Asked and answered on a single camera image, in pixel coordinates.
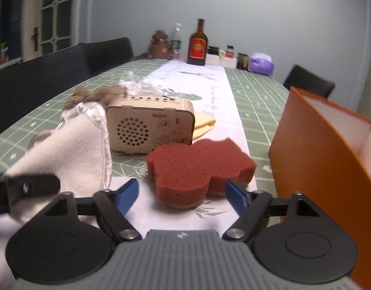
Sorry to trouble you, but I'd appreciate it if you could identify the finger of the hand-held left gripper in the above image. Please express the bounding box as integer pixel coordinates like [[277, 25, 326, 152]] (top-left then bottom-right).
[[0, 173, 61, 216]]

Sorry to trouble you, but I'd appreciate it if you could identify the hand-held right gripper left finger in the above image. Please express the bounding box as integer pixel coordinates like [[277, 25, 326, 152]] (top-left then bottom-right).
[[37, 179, 142, 242]]

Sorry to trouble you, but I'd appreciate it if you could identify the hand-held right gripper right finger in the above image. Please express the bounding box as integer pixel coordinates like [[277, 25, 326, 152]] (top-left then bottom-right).
[[222, 180, 323, 242]]

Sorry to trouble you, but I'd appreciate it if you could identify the beige fabric slipper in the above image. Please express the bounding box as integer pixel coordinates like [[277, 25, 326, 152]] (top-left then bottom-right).
[[6, 102, 113, 222]]

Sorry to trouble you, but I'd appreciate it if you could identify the reddish brown sponge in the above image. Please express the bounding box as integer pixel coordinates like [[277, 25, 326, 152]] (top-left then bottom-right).
[[147, 138, 258, 210]]

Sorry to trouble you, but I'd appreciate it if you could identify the orange cardboard box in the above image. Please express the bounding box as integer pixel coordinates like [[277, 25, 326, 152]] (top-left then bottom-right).
[[268, 86, 371, 290]]

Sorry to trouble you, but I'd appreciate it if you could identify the pale yellow flat pad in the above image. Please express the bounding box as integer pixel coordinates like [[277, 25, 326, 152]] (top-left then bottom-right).
[[192, 111, 217, 142]]

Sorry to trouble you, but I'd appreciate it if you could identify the wooden radio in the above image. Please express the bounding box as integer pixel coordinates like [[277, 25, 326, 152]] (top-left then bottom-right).
[[106, 97, 194, 154]]

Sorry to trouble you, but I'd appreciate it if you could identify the black chair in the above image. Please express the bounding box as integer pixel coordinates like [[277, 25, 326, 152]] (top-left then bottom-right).
[[283, 64, 335, 99], [0, 45, 92, 136], [80, 37, 134, 76]]

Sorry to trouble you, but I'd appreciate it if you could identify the brown plush toy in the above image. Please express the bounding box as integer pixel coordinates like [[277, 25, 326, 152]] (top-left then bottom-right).
[[64, 85, 127, 109]]

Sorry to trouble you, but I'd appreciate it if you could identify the clear plastic wrap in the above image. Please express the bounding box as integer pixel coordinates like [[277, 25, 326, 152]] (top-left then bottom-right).
[[119, 71, 174, 100]]

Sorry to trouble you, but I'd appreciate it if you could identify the white table runner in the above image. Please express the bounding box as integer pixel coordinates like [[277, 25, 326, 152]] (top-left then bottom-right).
[[0, 60, 259, 239]]

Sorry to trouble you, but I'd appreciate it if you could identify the white cabinet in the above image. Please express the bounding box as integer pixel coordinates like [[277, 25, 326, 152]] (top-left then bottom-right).
[[0, 57, 23, 73]]

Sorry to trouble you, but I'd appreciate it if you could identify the purple tissue pack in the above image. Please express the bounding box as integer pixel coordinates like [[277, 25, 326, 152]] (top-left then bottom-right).
[[248, 52, 275, 75]]

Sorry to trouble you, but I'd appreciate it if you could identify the tall dark jar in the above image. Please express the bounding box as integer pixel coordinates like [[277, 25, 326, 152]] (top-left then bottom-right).
[[237, 52, 249, 70]]

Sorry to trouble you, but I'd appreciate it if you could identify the brown liquor bottle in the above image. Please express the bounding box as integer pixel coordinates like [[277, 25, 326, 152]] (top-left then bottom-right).
[[187, 18, 208, 66]]

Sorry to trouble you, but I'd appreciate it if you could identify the brown bear figurine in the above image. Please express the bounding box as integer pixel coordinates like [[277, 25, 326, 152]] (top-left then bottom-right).
[[148, 29, 173, 59]]

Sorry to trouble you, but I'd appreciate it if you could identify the clear water bottle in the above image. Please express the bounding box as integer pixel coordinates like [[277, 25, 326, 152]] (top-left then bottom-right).
[[171, 22, 184, 61]]

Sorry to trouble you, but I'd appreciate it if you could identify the glass panel door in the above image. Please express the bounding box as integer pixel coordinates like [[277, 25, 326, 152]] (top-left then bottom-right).
[[22, 0, 80, 61]]

